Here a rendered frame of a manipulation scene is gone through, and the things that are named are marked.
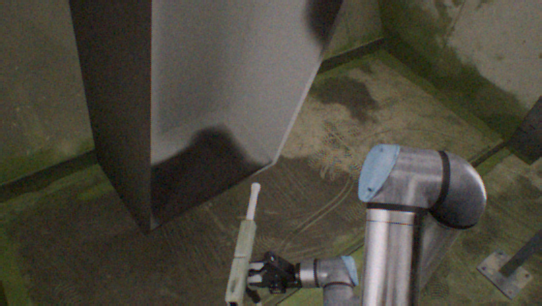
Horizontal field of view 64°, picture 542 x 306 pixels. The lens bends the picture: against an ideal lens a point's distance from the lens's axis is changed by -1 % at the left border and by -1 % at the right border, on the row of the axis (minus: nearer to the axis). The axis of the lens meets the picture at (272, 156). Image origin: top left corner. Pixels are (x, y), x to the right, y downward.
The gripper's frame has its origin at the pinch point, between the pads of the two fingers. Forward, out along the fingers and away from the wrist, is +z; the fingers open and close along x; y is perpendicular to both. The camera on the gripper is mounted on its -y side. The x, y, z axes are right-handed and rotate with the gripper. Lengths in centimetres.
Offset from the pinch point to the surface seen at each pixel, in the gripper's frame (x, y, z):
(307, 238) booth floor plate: 50, 50, -8
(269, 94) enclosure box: 59, -27, -11
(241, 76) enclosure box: 71, -30, 1
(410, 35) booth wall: 205, 41, -75
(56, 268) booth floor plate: 16, 12, 91
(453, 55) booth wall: 180, 47, -98
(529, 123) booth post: 136, 74, -131
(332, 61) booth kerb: 185, 38, -22
